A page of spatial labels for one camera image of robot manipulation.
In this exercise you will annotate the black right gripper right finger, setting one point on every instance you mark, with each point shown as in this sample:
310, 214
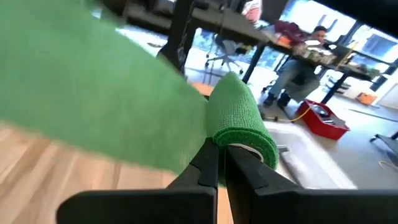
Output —
280, 205

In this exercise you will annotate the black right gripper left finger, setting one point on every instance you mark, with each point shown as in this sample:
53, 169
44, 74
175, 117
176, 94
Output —
186, 202

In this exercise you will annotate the green elastic bandage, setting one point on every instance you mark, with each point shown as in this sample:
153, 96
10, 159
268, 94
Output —
93, 93

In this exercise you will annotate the clear plastic storage box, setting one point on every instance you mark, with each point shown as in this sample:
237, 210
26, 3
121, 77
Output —
311, 161

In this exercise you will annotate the red plastic tote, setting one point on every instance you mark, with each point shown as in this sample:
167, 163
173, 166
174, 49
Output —
320, 129

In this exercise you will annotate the person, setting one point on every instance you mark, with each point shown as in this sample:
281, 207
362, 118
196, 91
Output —
292, 74

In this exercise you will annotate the orange box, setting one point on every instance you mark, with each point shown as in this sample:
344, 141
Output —
367, 99

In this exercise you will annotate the grey office chair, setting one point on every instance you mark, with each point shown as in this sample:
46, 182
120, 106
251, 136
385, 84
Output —
228, 46

